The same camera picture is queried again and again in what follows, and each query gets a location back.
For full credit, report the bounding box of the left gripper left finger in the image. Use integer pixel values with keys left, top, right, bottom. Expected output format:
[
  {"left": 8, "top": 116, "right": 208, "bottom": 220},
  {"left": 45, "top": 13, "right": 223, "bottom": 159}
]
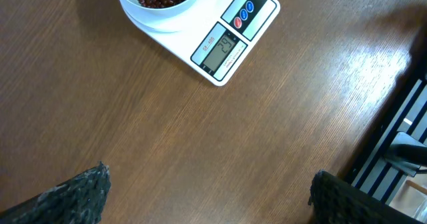
[{"left": 1, "top": 163, "right": 111, "bottom": 224}]

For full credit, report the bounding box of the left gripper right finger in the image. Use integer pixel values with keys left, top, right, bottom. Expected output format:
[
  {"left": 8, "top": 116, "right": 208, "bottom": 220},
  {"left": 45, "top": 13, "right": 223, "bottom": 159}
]
[{"left": 308, "top": 170, "right": 421, "bottom": 224}]

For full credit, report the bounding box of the white digital kitchen scale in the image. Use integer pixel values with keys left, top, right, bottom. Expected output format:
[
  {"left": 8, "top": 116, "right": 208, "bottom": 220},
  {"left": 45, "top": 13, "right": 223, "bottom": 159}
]
[{"left": 122, "top": 0, "right": 280, "bottom": 86}]

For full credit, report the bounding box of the black metal rack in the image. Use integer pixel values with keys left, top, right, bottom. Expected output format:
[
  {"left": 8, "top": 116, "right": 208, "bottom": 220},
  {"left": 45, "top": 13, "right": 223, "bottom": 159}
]
[{"left": 343, "top": 27, "right": 427, "bottom": 205}]

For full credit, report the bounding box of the white round bowl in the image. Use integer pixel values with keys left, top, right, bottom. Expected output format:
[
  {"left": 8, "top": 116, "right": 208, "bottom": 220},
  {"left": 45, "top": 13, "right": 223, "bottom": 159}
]
[{"left": 119, "top": 0, "right": 197, "bottom": 17}]

